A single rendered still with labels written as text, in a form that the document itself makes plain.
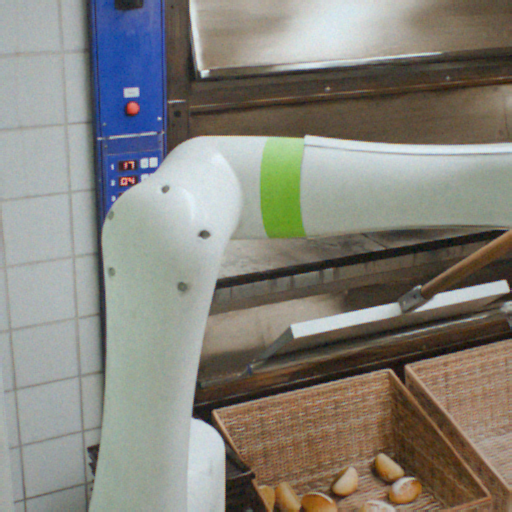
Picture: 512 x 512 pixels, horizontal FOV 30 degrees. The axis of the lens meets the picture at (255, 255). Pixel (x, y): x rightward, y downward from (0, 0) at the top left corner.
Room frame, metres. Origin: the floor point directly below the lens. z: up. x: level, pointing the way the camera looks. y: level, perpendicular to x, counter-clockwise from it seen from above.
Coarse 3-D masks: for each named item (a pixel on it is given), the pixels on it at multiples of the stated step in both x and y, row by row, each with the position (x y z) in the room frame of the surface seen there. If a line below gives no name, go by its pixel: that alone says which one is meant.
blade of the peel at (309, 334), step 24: (480, 288) 1.92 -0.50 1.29; (504, 288) 1.94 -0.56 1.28; (360, 312) 1.78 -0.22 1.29; (384, 312) 1.80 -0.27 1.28; (432, 312) 1.89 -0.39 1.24; (456, 312) 1.98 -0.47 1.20; (288, 336) 1.72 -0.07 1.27; (312, 336) 1.73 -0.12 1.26; (336, 336) 1.81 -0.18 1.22; (360, 336) 1.90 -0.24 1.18
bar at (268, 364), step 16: (448, 320) 2.00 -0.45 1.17; (464, 320) 2.01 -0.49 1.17; (480, 320) 2.03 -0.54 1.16; (368, 336) 1.90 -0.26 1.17; (384, 336) 1.91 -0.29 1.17; (400, 336) 1.92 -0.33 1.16; (416, 336) 1.95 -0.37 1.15; (304, 352) 1.82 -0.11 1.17; (320, 352) 1.83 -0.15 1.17; (336, 352) 1.85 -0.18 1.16; (352, 352) 1.87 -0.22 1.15; (256, 368) 1.76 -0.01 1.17; (272, 368) 1.77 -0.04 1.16
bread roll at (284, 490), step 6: (282, 486) 2.06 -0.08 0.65; (288, 486) 2.06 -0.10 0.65; (276, 492) 2.06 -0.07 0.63; (282, 492) 2.04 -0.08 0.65; (288, 492) 2.03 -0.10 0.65; (294, 492) 2.07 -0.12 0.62; (276, 498) 2.04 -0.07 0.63; (282, 498) 2.02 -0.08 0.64; (288, 498) 2.02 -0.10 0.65; (294, 498) 2.02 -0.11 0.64; (276, 504) 2.03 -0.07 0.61; (282, 504) 2.01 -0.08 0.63; (288, 504) 2.01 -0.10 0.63; (294, 504) 2.01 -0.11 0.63; (300, 504) 2.02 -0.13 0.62; (282, 510) 2.02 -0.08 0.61; (288, 510) 2.00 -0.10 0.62; (294, 510) 2.00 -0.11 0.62
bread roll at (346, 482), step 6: (348, 468) 2.14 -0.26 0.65; (342, 474) 2.12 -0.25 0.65; (348, 474) 2.12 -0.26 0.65; (354, 474) 2.13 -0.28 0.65; (336, 480) 2.11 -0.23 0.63; (342, 480) 2.10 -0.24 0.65; (348, 480) 2.10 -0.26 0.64; (354, 480) 2.11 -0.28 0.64; (336, 486) 2.09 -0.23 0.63; (342, 486) 2.09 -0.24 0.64; (348, 486) 2.09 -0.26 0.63; (354, 486) 2.11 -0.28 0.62; (336, 492) 2.09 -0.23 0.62; (342, 492) 2.08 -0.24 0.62; (348, 492) 2.09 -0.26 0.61
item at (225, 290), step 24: (456, 240) 2.50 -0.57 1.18; (480, 240) 2.51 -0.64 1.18; (312, 264) 2.30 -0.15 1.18; (336, 264) 2.30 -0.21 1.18; (360, 264) 2.32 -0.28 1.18; (384, 264) 2.35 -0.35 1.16; (408, 264) 2.39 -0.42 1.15; (216, 288) 2.13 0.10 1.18; (240, 288) 2.16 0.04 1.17; (264, 288) 2.19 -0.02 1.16; (288, 288) 2.22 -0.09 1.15
